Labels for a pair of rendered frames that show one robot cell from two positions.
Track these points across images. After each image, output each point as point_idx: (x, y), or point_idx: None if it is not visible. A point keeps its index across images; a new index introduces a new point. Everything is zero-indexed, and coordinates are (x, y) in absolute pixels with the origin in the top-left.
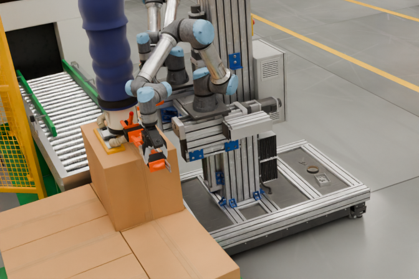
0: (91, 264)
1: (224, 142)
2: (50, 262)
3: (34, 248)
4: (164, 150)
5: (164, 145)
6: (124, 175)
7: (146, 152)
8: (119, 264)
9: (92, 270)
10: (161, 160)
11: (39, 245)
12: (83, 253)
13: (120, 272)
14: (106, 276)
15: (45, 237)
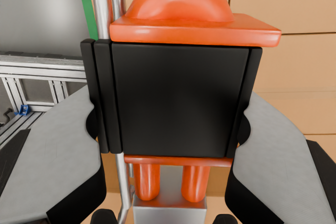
0: (292, 44)
1: None
2: (334, 81)
3: (332, 119)
4: (57, 124)
5: (4, 176)
6: (213, 166)
7: (298, 165)
8: (259, 17)
9: (299, 28)
10: (139, 23)
11: (322, 122)
12: (287, 74)
13: None
14: None
15: (307, 132)
